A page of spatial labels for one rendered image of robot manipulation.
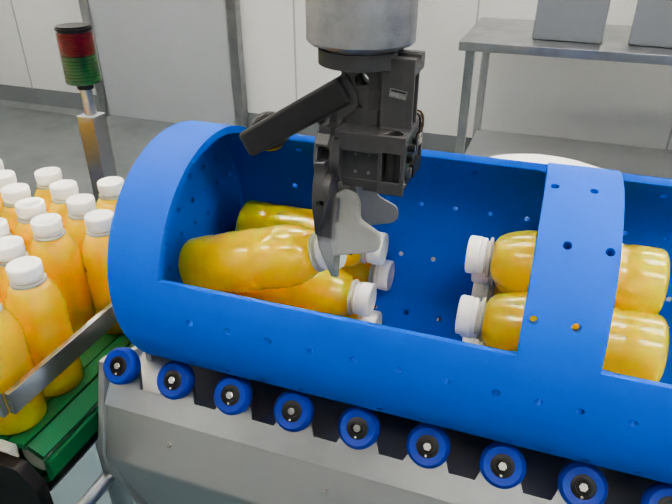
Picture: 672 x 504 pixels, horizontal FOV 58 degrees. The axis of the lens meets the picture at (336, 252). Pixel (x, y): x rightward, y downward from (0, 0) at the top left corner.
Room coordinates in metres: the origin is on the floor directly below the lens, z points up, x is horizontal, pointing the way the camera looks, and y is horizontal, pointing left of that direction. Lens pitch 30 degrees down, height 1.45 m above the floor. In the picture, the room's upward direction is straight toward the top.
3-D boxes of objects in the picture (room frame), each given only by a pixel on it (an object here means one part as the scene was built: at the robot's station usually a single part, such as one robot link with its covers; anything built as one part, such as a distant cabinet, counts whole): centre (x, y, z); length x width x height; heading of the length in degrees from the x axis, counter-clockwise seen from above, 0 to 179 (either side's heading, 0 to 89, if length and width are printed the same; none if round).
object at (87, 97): (1.13, 0.46, 1.18); 0.06 x 0.06 x 0.16
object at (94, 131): (1.13, 0.46, 0.55); 0.04 x 0.04 x 1.10; 71
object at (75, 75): (1.13, 0.46, 1.18); 0.06 x 0.06 x 0.05
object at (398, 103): (0.52, -0.03, 1.28); 0.09 x 0.08 x 0.12; 71
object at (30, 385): (0.69, 0.30, 0.96); 0.40 x 0.01 x 0.03; 161
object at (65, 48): (1.13, 0.46, 1.23); 0.06 x 0.06 x 0.04
